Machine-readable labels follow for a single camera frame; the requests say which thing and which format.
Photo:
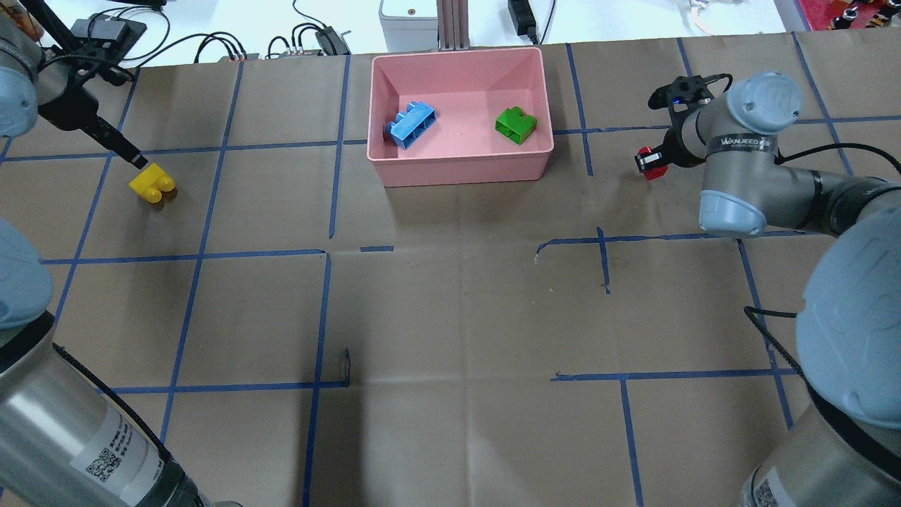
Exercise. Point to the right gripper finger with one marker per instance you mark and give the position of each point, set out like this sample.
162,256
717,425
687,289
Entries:
650,161

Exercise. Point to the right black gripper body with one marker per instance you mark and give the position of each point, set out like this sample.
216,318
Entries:
678,146

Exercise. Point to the blue toy block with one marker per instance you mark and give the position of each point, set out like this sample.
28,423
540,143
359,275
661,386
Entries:
410,124

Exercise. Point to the green toy block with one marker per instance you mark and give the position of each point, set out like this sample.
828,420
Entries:
516,125

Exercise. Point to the yellow toy block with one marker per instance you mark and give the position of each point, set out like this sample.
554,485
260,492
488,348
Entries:
152,183

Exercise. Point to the white square device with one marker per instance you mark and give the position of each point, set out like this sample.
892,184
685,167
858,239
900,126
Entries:
409,26

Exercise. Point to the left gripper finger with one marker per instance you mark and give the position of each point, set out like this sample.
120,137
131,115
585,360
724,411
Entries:
113,140

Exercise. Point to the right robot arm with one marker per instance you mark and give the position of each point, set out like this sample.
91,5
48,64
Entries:
843,342

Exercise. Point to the black power adapter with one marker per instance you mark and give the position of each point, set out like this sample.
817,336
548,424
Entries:
522,18

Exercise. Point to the aluminium frame post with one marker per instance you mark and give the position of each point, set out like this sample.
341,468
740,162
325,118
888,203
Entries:
453,25

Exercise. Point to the pink plastic box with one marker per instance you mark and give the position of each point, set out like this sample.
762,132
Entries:
467,89

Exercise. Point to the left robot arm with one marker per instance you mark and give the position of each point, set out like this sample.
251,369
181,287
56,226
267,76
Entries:
67,438

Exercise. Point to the red toy block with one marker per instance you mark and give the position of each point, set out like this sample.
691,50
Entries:
650,177

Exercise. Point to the black usb hub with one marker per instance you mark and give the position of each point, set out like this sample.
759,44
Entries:
331,43

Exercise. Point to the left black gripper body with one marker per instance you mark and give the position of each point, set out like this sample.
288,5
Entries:
72,110

